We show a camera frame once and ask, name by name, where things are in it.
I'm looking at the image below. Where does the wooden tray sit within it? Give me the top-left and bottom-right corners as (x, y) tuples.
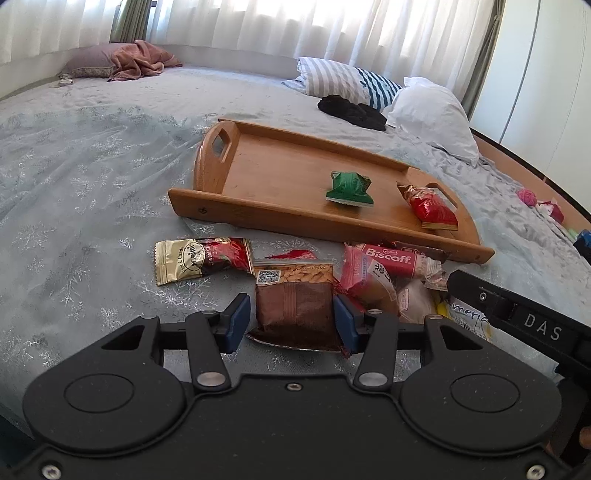
(167, 117), (496, 265)

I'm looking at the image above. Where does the striped pillow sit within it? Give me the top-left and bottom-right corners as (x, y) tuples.
(283, 56), (404, 112)

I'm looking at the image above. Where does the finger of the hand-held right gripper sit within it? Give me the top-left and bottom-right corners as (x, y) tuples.
(446, 270), (514, 325)

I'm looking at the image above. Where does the black cloth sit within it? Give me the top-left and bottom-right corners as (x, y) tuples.
(317, 95), (389, 132)

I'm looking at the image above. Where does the mauve pillow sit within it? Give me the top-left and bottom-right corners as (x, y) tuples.
(59, 44), (125, 79)

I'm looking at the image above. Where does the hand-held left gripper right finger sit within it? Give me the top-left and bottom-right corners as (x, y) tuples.
(332, 294), (490, 393)

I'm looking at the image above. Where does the gold and red candy packet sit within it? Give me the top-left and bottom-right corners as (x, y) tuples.
(154, 237), (256, 287)

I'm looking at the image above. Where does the green snack packet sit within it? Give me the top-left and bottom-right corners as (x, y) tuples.
(325, 171), (374, 208)

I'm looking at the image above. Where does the brown almond snack packet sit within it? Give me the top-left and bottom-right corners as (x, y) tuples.
(247, 261), (345, 354)

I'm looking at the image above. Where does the red toy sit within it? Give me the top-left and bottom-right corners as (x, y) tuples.
(538, 199), (566, 224)

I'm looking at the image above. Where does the pink pastry packet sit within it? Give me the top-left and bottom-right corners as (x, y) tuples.
(339, 244), (400, 315)

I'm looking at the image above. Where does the grey bed sheet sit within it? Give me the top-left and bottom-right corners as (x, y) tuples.
(0, 65), (591, 324)

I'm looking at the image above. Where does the pink blanket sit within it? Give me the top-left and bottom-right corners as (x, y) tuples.
(108, 40), (183, 83)

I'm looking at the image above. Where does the small dark red packet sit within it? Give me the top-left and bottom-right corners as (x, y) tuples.
(265, 249), (319, 262)

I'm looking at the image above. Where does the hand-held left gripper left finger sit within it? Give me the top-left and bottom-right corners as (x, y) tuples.
(99, 293), (252, 393)

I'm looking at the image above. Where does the green curtain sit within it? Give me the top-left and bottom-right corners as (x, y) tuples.
(462, 0), (506, 121)
(110, 0), (155, 44)

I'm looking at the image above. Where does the clear white pastry packet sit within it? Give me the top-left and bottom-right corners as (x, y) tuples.
(396, 278), (439, 325)

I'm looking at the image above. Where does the white sheer curtain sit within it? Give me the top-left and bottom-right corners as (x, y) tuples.
(0, 0), (495, 107)

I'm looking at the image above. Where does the blue object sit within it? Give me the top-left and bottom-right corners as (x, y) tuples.
(573, 228), (591, 264)

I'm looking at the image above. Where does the white wardrobe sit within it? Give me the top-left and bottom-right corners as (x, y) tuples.
(468, 0), (591, 204)

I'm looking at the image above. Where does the white pillow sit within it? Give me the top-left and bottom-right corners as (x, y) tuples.
(383, 76), (481, 164)

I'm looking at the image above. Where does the yellow snack packet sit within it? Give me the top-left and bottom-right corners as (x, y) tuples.
(436, 298), (492, 342)

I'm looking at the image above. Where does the red crinkled snack packet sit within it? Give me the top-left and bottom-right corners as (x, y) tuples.
(397, 182), (459, 230)

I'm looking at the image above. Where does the red biscuit packet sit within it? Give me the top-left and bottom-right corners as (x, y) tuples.
(353, 243), (444, 280)

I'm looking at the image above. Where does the wooden bed frame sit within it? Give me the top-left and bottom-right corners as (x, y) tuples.
(470, 128), (591, 217)

